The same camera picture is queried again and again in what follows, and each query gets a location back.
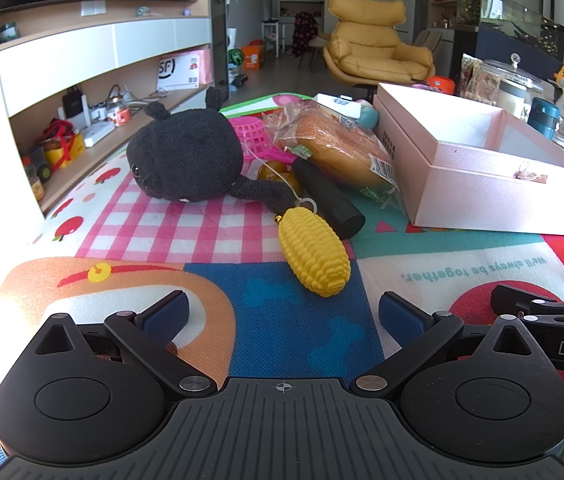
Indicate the orange plastic bucket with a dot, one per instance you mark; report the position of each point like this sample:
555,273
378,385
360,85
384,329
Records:
439,85

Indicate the white stool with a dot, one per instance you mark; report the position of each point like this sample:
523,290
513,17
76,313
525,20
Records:
272,35

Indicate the large glass jar with lid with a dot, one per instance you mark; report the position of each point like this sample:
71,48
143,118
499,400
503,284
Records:
512,85

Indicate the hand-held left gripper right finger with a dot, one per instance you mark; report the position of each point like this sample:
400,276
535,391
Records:
401,316

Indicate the pink flat carton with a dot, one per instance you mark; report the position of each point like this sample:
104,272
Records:
204,65

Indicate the yellow armchair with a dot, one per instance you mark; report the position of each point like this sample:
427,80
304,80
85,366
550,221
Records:
372,45

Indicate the pink plastic basket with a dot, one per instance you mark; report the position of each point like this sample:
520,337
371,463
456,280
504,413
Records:
254,132

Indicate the snack bag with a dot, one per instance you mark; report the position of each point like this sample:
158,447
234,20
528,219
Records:
471,80

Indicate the black plush toy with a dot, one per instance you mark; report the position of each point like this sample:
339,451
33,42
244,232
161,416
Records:
186,155

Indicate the bread loaf in plastic bag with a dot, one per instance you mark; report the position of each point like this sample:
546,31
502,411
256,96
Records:
332,145

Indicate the yellow toy corn cob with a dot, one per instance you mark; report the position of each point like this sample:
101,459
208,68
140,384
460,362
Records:
312,250

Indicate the watermelon ball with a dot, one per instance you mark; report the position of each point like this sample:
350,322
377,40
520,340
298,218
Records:
234,57

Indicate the glass fish tank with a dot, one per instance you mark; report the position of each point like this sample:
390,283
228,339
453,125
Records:
512,15

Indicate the orange translucent pumpkin toy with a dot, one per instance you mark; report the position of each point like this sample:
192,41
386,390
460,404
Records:
274,170

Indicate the black paper bag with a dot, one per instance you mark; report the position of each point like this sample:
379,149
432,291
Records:
75,105

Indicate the dark blue cabinet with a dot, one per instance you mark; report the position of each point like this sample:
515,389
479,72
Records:
492,45

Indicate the jar with orange label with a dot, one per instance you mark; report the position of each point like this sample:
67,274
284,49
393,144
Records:
120,114

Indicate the small dark jar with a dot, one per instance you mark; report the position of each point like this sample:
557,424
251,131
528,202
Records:
34,180

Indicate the teal thermos bottle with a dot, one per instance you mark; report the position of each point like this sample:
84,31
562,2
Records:
543,119

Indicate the small white box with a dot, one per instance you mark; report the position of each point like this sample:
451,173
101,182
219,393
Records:
337,105

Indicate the teal round toy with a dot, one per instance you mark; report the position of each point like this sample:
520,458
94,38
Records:
368,116

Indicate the pink cardboard box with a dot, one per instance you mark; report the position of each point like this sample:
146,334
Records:
487,195

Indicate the white and wood wall cabinet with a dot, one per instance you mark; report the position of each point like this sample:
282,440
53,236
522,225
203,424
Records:
61,55

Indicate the colourful printed play mat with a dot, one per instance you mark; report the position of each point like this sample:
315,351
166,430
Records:
282,310

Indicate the orange carton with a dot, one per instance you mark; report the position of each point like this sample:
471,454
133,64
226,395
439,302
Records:
254,57

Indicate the white parcel envelope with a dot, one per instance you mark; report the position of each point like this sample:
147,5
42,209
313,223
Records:
176,72

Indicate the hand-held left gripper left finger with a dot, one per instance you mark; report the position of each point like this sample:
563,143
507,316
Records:
166,311

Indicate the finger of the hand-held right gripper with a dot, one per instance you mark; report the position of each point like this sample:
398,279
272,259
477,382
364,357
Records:
512,296

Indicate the black cylinder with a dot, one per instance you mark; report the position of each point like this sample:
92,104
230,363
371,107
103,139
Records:
332,205

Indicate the yellow box with red ribbon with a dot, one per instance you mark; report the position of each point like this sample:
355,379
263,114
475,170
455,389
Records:
64,147

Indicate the chair with dark patterned cloth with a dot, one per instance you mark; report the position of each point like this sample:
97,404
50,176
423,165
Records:
306,30

